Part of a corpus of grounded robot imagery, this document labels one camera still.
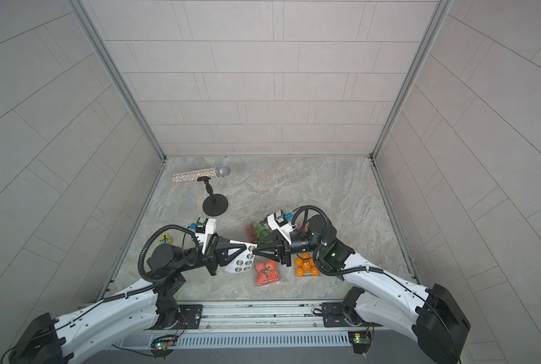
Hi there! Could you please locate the circuit board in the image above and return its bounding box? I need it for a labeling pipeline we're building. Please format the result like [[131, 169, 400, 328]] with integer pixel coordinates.
[[150, 335, 177, 359], [348, 331, 373, 355]]

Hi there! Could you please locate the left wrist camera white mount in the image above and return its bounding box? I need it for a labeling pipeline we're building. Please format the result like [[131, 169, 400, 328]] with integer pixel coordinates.
[[190, 218, 217, 255]]

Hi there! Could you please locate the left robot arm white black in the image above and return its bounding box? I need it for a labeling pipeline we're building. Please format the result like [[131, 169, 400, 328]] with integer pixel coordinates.
[[0, 221, 255, 363]]

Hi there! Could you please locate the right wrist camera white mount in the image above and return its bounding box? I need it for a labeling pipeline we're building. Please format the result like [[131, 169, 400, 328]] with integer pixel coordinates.
[[266, 209, 294, 244]]

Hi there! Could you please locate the right circuit board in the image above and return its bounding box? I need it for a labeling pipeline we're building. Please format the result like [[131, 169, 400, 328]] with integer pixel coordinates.
[[348, 331, 373, 355]]

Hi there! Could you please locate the yellow round toy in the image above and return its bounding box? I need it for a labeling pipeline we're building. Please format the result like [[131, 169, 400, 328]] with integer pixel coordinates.
[[158, 234, 173, 245]]

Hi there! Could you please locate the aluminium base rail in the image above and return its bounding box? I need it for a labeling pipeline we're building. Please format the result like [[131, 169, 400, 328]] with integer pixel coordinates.
[[69, 297, 449, 351]]

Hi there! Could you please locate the black microphone stand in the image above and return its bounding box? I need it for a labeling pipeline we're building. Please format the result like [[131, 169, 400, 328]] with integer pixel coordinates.
[[198, 176, 229, 217]]

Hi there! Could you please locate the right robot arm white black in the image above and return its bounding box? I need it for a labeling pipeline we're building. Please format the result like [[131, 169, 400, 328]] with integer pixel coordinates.
[[255, 206, 471, 363]]

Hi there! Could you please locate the clear grape box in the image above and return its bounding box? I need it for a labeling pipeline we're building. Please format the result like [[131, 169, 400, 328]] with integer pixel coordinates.
[[245, 221, 272, 244]]

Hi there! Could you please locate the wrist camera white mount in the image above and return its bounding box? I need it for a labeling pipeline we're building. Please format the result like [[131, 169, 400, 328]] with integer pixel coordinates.
[[266, 209, 294, 244], [190, 218, 217, 255]]

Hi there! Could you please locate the clear orange fruit box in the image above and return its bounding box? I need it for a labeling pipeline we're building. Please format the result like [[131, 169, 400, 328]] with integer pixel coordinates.
[[294, 253, 320, 278]]

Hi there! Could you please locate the glitter microphone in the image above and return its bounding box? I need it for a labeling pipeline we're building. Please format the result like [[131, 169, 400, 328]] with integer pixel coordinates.
[[172, 165, 231, 183]]

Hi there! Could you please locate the white sticker sheet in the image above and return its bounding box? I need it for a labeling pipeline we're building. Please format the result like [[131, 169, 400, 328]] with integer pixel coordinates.
[[225, 241, 257, 273]]

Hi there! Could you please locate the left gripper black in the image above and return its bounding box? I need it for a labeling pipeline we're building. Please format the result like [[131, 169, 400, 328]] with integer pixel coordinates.
[[175, 236, 243, 281]]

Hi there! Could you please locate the clear red fruit box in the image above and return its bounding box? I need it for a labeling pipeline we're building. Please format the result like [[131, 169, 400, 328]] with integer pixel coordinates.
[[254, 259, 281, 287]]

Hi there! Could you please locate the left circuit board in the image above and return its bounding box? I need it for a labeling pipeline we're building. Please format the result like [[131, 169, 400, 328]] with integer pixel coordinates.
[[150, 335, 177, 359]]

